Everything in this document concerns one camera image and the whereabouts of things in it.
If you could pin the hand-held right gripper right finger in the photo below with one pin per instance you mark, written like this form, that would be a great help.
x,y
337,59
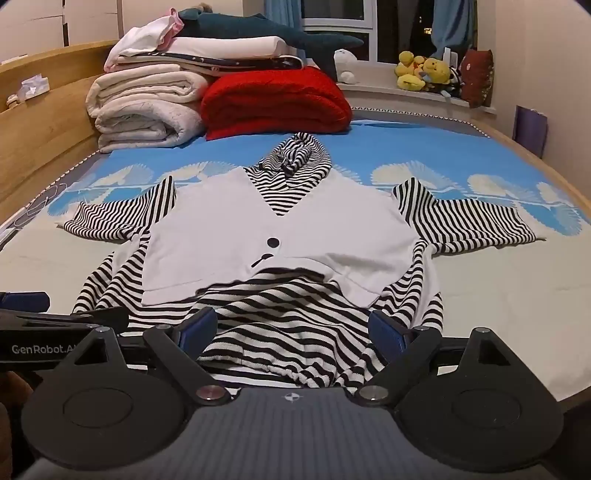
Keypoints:
x,y
388,334

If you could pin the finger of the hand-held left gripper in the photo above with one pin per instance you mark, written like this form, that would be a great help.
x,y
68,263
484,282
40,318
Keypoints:
x,y
92,317
25,302

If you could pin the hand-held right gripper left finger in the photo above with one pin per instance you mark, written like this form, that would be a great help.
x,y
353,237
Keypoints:
x,y
198,330

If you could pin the striped hooded top white vest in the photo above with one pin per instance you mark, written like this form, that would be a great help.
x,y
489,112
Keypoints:
x,y
277,221

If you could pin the blue and cream bed sheet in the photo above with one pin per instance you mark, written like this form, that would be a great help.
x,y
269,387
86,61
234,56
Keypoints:
x,y
485,286

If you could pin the tissue pack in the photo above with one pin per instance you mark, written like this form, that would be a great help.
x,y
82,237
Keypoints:
x,y
33,87

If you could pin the cream folded blanket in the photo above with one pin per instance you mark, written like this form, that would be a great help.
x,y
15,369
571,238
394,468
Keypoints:
x,y
143,87

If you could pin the red folded blanket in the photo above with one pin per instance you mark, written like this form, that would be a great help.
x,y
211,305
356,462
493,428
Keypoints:
x,y
277,101

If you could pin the purple folder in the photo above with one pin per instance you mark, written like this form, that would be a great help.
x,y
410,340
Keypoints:
x,y
531,131

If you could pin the black-white striped plush toy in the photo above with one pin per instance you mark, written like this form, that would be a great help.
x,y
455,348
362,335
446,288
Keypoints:
x,y
453,83

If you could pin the yellow duck plush toy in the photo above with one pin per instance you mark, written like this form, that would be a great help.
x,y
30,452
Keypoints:
x,y
408,69

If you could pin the yellow bear plush toy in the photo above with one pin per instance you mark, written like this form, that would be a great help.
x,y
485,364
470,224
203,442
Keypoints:
x,y
436,70

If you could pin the folded white pink bedding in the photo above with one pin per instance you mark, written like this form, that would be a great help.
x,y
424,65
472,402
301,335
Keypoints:
x,y
221,61

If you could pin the dark red cushion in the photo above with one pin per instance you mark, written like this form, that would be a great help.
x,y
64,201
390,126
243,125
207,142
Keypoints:
x,y
478,76

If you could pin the white seal plush toy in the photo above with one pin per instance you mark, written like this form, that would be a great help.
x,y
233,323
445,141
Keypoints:
x,y
345,62

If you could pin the white and pink cloth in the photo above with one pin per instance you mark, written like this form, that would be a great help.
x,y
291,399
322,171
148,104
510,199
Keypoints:
x,y
143,39

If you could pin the blue shark plush toy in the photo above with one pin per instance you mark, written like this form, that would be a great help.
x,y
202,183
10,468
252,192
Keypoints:
x,y
240,23

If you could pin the window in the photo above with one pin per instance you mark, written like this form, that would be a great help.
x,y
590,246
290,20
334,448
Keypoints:
x,y
397,23

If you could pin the blue curtain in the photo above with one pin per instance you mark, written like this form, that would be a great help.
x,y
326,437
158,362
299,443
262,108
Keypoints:
x,y
281,11
455,25

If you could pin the wooden bed frame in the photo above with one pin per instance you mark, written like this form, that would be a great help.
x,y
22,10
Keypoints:
x,y
46,134

